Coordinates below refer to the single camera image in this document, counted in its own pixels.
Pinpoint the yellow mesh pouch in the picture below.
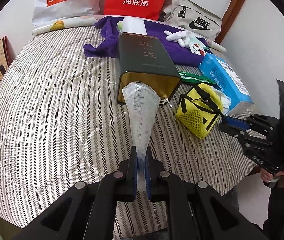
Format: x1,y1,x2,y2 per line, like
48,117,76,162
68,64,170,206
176,83,224,139

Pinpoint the blue tissue box pack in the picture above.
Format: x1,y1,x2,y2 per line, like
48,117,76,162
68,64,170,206
199,53,253,115

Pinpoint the green wet wipes pack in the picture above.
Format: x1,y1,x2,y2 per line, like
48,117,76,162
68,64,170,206
179,72,216,85

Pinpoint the white mesh bag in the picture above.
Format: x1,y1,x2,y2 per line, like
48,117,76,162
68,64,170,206
122,81,159,192

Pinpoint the dark green tin box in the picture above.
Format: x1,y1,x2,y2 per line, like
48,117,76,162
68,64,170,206
115,33,182,105

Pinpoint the person's right hand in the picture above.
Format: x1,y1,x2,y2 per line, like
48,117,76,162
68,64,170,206
261,168,284,188

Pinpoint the fruit print small pouch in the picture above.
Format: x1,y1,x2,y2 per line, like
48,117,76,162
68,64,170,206
189,40,210,56

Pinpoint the striped quilted mattress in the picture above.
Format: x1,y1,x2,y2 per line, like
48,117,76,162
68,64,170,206
0,27,255,239

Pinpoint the grey Nike pouch bag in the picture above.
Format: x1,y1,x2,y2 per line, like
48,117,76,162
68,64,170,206
159,0,222,41

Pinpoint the purple towel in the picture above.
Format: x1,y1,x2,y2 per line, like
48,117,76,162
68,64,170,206
83,16,204,67

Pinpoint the brown patterned box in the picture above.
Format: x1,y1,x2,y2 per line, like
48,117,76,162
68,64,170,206
0,36,10,79

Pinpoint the rolled patterned mat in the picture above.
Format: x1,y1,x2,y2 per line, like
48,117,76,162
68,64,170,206
32,15,226,53

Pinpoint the brown wooden door frame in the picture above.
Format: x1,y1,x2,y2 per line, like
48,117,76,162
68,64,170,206
215,0,245,44

